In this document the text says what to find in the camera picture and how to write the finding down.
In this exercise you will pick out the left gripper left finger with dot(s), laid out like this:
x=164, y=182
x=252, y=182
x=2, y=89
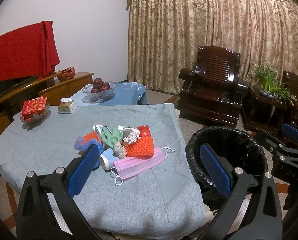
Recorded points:
x=35, y=218

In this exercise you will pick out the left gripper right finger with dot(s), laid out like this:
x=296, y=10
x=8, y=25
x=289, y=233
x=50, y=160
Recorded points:
x=263, y=217

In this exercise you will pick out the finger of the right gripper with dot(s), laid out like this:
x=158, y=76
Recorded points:
x=290, y=132

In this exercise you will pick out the pink face mask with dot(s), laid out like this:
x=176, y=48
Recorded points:
x=130, y=167

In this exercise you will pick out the orange foam net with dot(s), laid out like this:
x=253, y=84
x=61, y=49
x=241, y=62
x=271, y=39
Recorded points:
x=90, y=136
x=143, y=147

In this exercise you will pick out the white blue medicine box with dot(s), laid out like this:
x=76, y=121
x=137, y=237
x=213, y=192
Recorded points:
x=97, y=129

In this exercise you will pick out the white tissue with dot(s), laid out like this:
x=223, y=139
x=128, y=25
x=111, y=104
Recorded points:
x=131, y=135

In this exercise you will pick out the red plastic bag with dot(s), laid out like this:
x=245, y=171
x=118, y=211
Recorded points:
x=144, y=131

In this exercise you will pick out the dark wooden side table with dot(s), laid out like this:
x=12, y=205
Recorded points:
x=261, y=113

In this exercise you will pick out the green potted plant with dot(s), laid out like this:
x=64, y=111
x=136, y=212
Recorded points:
x=265, y=77

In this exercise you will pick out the blue plastic bag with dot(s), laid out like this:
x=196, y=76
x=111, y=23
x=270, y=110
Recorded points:
x=81, y=144

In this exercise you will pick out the small glass dish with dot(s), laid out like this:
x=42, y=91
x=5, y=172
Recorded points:
x=37, y=118

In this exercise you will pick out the small crumpled tissue ball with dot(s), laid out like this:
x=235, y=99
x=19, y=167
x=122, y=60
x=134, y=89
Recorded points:
x=119, y=150

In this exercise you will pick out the red snack packet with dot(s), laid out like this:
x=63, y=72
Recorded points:
x=34, y=106

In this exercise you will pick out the white tissue box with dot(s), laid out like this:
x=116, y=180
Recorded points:
x=67, y=106

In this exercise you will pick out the wooden TV cabinet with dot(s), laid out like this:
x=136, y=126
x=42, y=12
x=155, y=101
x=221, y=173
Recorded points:
x=12, y=102

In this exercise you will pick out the glass fruit bowl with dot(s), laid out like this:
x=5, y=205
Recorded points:
x=101, y=95

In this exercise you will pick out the red apples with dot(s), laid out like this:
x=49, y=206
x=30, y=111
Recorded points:
x=99, y=85

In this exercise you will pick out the red basket ornament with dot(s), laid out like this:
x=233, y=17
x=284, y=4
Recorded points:
x=66, y=74

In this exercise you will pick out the blue table cloth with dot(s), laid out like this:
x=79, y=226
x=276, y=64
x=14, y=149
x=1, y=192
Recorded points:
x=125, y=93

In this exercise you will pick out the red cloth cover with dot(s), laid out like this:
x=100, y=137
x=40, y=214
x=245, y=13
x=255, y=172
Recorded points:
x=28, y=51

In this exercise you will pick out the beige patterned curtain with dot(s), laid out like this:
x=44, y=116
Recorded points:
x=164, y=36

